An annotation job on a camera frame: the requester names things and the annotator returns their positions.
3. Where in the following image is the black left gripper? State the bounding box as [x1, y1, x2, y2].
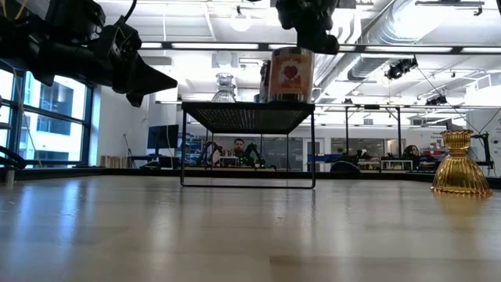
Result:
[84, 17, 178, 108]

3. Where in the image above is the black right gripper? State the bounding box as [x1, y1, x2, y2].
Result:
[276, 0, 341, 56]

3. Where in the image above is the candle tin with heart label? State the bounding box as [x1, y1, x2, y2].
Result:
[268, 46, 316, 104]

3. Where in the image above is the clear glass candlestick holder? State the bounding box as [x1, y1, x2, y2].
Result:
[211, 72, 238, 103]

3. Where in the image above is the black computer monitor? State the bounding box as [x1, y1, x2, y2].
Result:
[146, 124, 180, 157]

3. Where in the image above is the round white ceiling lamp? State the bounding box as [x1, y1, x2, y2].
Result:
[229, 11, 252, 33]

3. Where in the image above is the black ceiling track light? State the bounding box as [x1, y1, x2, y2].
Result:
[385, 56, 419, 81]
[424, 93, 449, 107]

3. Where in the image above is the wooden blocks stack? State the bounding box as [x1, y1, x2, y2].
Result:
[99, 155, 128, 169]

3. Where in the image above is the black perforated metal shelf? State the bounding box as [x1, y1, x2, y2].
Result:
[179, 100, 317, 190]

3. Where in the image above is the person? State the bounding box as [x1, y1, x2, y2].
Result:
[230, 137, 255, 168]
[402, 144, 422, 161]

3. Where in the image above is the white low table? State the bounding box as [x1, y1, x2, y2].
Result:
[381, 159, 414, 172]

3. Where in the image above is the amber glass candlestick holder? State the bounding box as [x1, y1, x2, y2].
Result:
[430, 128, 494, 197]

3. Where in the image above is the black equipment stand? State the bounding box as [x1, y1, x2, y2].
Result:
[471, 132, 495, 169]

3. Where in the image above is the black ceiling light rail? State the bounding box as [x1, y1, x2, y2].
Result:
[139, 41, 501, 55]

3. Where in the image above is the silver ventilation duct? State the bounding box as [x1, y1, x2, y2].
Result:
[312, 0, 435, 91]

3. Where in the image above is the black background gantry frame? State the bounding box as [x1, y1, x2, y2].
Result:
[315, 103, 402, 165]

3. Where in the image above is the black aluminium rig frame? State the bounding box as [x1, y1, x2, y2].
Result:
[0, 145, 501, 184]

